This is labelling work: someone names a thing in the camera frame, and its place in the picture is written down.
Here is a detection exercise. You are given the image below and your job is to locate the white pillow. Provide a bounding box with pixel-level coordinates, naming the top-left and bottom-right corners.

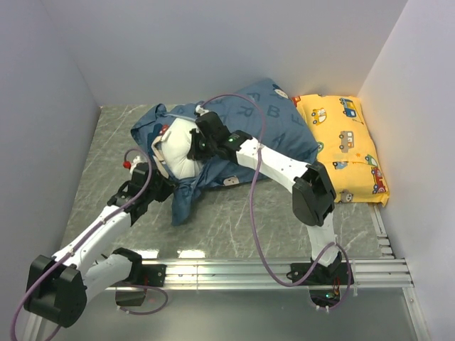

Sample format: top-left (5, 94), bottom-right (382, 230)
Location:
top-left (151, 118), bottom-right (203, 180)

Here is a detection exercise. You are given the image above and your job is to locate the blue cartoon mouse pillowcase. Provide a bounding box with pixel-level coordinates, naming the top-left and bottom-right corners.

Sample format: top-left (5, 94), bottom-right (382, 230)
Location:
top-left (131, 79), bottom-right (318, 226)

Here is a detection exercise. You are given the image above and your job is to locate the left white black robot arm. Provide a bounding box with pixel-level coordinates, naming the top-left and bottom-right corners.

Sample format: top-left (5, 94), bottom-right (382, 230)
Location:
top-left (22, 162), bottom-right (173, 328)

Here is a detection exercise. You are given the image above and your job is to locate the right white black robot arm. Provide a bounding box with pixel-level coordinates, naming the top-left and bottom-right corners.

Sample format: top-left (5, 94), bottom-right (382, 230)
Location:
top-left (188, 107), bottom-right (341, 284)

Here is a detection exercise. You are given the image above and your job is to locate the yellow car print pillow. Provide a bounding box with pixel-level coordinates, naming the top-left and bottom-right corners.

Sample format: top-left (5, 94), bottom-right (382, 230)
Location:
top-left (292, 94), bottom-right (390, 205)

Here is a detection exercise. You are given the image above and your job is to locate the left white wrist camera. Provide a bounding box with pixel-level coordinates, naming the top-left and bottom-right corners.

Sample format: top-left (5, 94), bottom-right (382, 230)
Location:
top-left (122, 156), bottom-right (147, 173)

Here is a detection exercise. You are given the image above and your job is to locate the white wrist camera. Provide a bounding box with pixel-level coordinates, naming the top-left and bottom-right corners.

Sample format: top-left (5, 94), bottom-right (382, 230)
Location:
top-left (122, 156), bottom-right (147, 173)
top-left (194, 104), bottom-right (209, 118)

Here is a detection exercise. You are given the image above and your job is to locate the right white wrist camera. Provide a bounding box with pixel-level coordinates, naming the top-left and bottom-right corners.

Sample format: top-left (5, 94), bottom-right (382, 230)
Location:
top-left (194, 104), bottom-right (209, 118)

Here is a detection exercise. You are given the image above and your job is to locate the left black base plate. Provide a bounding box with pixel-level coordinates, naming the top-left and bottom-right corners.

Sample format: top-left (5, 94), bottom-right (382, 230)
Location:
top-left (119, 264), bottom-right (166, 288)

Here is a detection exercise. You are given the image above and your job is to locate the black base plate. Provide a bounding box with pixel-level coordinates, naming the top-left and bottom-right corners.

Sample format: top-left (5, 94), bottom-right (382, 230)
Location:
top-left (286, 262), bottom-right (354, 286)
top-left (119, 264), bottom-right (166, 288)

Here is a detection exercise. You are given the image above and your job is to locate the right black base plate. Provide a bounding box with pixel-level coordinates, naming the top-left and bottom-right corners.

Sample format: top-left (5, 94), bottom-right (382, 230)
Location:
top-left (286, 262), bottom-right (354, 286)

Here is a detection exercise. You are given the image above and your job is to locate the aluminium mounting rail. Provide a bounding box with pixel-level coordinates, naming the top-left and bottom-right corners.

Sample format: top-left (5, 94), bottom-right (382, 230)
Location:
top-left (102, 258), bottom-right (415, 292)

